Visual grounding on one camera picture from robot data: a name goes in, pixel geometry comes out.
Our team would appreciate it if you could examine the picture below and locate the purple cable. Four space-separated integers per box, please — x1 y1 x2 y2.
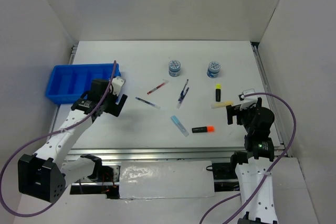
0 60 118 218
199 92 297 224

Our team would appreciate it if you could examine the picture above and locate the blue grip ballpoint pen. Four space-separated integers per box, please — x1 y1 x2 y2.
178 79 188 101

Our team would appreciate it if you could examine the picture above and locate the orange cap black highlighter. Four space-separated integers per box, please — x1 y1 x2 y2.
192 125 215 133

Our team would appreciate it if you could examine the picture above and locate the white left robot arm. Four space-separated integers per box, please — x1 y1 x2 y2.
18 77 127 203

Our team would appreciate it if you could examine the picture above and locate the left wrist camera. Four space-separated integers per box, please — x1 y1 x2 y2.
110 76 126 96

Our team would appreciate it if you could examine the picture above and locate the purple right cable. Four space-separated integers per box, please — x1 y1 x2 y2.
199 92 297 224

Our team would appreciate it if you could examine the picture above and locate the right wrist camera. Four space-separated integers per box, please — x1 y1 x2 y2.
239 89 258 111

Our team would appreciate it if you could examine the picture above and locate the dark blue gel pen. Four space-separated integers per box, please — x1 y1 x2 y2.
135 97 161 109

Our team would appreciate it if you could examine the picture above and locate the red gel pen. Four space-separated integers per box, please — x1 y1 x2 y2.
147 80 169 95

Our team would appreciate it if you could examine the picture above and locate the yellow cap black highlighter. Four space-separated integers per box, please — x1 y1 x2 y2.
215 83 222 102

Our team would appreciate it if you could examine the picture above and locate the pale yellow highlighter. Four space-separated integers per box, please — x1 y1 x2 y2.
211 101 233 109

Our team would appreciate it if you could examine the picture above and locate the white foil cover plate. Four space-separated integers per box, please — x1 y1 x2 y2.
119 161 215 199

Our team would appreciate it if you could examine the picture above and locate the aluminium rail frame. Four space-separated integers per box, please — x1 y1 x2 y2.
48 40 293 162

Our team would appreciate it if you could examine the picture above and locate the blue plastic divided bin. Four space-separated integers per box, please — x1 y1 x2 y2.
46 63 113 105

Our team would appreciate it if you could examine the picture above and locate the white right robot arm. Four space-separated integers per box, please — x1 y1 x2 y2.
226 96 278 223

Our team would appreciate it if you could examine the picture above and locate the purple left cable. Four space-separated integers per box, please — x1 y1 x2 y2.
0 60 118 218

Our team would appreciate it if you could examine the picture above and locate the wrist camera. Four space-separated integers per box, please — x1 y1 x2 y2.
110 76 126 96
239 89 258 111

